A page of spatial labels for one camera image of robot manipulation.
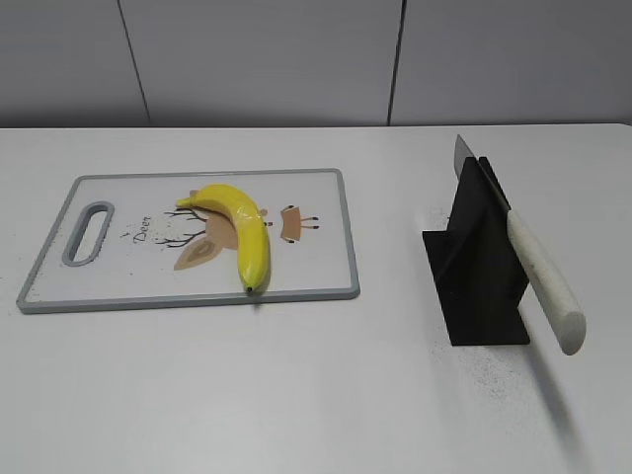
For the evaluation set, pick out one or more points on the black knife stand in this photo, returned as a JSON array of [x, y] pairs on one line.
[[477, 275]]

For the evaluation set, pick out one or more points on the cleaver knife white handle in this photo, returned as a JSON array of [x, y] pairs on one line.
[[558, 301]]

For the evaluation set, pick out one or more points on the white cutting board grey rim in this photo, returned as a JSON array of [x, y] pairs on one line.
[[119, 242]]

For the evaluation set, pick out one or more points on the yellow plastic banana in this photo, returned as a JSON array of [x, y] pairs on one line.
[[253, 243]]

